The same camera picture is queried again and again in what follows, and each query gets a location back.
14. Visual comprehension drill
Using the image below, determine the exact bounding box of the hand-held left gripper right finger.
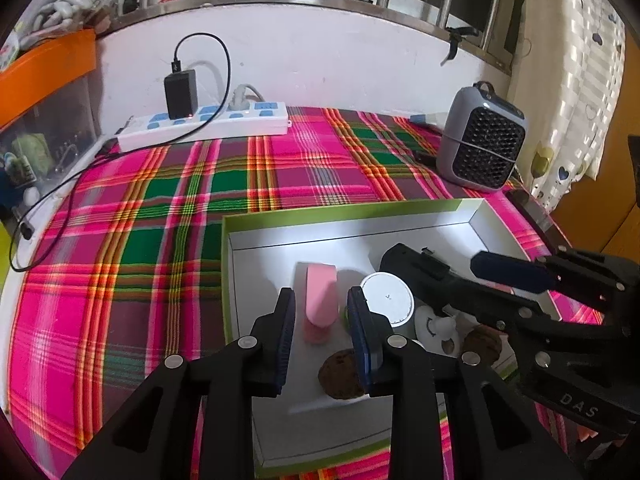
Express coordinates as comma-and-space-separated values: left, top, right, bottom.
347, 286, 583, 480

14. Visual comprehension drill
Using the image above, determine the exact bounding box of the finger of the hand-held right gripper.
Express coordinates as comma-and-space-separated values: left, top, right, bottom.
470, 247, 630, 313
379, 243, 628, 361

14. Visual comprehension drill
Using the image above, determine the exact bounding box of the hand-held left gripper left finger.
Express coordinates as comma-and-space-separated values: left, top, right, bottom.
65, 287, 296, 480

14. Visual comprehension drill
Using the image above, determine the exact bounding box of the brown round cookie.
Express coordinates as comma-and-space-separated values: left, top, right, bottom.
460, 325, 503, 365
318, 350, 367, 401

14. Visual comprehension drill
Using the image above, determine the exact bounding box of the white round container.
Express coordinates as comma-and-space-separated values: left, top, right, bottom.
360, 271, 417, 341

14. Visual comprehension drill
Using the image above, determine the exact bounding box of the white panda toy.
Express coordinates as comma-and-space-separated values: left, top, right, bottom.
414, 306, 461, 357

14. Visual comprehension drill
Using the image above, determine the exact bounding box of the white box with green rim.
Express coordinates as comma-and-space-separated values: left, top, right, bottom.
220, 198, 566, 476

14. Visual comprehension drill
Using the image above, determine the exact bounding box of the black phone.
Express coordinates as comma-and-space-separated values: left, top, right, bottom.
502, 187, 566, 251

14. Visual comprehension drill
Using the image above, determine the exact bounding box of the grey portable heater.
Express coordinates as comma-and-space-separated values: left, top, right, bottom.
436, 81, 529, 192

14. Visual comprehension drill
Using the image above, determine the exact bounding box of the wooden cabinet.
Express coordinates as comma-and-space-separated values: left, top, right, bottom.
550, 35, 640, 261

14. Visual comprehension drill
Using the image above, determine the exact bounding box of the white heart-patterned curtain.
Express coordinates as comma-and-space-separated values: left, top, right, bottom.
510, 0, 628, 211

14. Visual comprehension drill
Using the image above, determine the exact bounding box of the white blue power strip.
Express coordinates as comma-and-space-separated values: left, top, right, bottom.
117, 101, 292, 152

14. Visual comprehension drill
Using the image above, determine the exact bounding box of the black charger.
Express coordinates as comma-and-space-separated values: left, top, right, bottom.
165, 71, 200, 120

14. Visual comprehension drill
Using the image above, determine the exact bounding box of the clear storage box orange lid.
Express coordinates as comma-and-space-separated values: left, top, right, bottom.
0, 29, 101, 196

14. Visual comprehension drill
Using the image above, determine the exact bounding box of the black strap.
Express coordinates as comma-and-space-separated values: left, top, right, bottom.
440, 26, 481, 67

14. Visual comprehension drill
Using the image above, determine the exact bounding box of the white plug with cable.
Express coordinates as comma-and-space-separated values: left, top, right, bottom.
229, 84, 266, 111

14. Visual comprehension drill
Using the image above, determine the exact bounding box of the black charger cable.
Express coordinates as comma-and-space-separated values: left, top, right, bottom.
10, 32, 232, 272

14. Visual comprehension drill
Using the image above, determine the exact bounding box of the plastic bag of white cables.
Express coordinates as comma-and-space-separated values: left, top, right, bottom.
0, 0, 116, 61

